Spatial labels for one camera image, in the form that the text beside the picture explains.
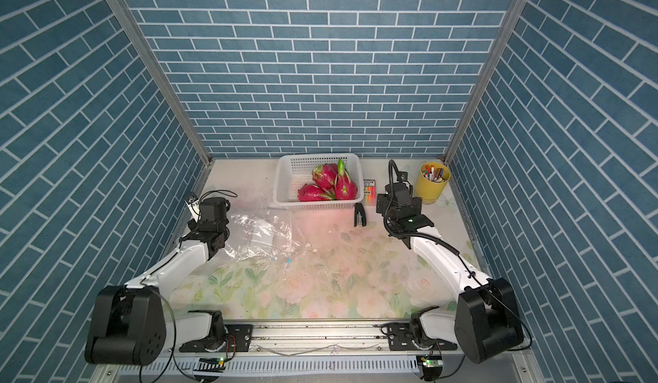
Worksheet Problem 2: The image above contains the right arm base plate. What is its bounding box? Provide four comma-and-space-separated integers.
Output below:
380, 322, 458, 351

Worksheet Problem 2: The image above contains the pink dragon fruit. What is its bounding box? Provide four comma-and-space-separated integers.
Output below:
297, 183, 336, 202
312, 164, 338, 191

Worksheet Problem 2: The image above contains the yellow pen cup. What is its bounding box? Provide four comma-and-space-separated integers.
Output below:
414, 161, 452, 204

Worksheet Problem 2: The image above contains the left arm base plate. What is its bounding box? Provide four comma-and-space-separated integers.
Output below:
179, 324, 254, 355

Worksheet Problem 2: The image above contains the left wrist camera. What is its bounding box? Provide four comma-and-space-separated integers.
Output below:
184, 192, 200, 218

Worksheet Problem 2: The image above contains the aluminium mounting rail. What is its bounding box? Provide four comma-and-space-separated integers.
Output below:
102, 319, 531, 379

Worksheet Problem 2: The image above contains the highlighter marker pack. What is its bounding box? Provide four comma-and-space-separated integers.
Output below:
363, 179, 376, 205

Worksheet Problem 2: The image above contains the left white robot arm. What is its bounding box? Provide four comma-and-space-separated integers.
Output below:
85, 196, 231, 366

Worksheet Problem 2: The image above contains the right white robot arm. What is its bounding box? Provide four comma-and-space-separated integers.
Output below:
376, 182, 531, 363

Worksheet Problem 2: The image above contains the black stapler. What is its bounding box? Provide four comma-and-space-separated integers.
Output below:
354, 202, 368, 227

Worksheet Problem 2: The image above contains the white plastic mesh basket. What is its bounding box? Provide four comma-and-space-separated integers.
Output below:
273, 153, 365, 210

